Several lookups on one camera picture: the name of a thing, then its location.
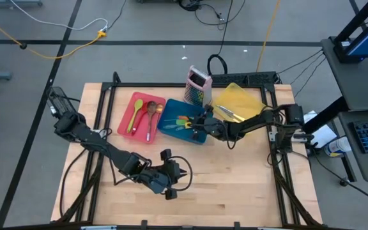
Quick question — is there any gold metal spoon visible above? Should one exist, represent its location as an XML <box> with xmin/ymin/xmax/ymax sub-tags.
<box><xmin>151</xmin><ymin>103</ymin><xmax>165</xmax><ymax>128</ymax></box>

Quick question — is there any black metal table frame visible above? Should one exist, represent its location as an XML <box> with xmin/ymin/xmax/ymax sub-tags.
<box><xmin>56</xmin><ymin>72</ymin><xmax>324</xmax><ymax>230</ymax></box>

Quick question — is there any green spatula clear handle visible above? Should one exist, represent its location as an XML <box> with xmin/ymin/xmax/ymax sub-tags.
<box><xmin>164</xmin><ymin>119</ymin><xmax>187</xmax><ymax>127</ymax></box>

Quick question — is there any blue plastic bin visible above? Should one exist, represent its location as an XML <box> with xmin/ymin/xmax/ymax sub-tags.
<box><xmin>157</xmin><ymin>98</ymin><xmax>209</xmax><ymax>145</ymax></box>

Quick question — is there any white plastic bottle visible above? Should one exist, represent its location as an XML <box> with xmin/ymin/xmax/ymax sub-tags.
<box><xmin>323</xmin><ymin>136</ymin><xmax>353</xmax><ymax>158</ymax></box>

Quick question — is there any black looped cable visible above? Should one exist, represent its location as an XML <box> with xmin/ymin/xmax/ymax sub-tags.
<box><xmin>206</xmin><ymin>0</ymin><xmax>234</xmax><ymax>76</ymax></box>

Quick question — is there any black power strip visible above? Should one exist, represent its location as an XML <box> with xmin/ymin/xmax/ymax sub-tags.
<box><xmin>211</xmin><ymin>72</ymin><xmax>278</xmax><ymax>86</ymax></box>

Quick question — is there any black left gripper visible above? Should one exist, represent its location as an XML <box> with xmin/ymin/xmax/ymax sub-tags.
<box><xmin>142</xmin><ymin>148</ymin><xmax>188</xmax><ymax>201</ymax></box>

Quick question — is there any yellow floor cable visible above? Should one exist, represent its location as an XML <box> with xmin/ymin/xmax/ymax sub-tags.
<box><xmin>0</xmin><ymin>9</ymin><xmax>107</xmax><ymax>61</ymax></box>

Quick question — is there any red silicone spoon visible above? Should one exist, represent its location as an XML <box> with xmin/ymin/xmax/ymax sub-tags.
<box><xmin>131</xmin><ymin>102</ymin><xmax>150</xmax><ymax>137</ymax></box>

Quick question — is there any dark wooden spoon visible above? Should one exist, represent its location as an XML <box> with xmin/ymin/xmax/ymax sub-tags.
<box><xmin>145</xmin><ymin>100</ymin><xmax>158</xmax><ymax>142</ymax></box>

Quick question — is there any grey computer desk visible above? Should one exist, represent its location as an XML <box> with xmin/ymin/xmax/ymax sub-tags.
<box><xmin>319</xmin><ymin>36</ymin><xmax>368</xmax><ymax>183</ymax></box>

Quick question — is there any yellow plastic bin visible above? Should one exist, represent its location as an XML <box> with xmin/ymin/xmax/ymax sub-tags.
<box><xmin>211</xmin><ymin>82</ymin><xmax>266</xmax><ymax>128</ymax></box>

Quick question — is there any red plastic bin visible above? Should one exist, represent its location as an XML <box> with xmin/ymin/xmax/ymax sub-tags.
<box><xmin>116</xmin><ymin>91</ymin><xmax>167</xmax><ymax>144</ymax></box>

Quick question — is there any orange hanging cable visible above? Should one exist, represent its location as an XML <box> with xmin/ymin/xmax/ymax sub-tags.
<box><xmin>256</xmin><ymin>0</ymin><xmax>281</xmax><ymax>73</ymax></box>

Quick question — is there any pink metal box grater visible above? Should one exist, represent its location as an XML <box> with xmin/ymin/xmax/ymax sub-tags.
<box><xmin>183</xmin><ymin>65</ymin><xmax>213</xmax><ymax>108</ymax></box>

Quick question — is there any white paper sheet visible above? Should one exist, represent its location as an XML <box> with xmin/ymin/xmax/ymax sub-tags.
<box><xmin>302</xmin><ymin>110</ymin><xmax>338</xmax><ymax>150</ymax></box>

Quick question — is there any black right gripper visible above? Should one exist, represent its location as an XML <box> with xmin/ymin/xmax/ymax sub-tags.
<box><xmin>190</xmin><ymin>105</ymin><xmax>228</xmax><ymax>141</ymax></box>

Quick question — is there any white floor cable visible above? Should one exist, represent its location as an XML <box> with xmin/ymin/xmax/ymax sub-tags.
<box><xmin>10</xmin><ymin>0</ymin><xmax>109</xmax><ymax>32</ymax></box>

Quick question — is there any green silicone spoon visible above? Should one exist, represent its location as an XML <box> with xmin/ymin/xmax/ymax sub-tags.
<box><xmin>126</xmin><ymin>98</ymin><xmax>144</xmax><ymax>134</ymax></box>

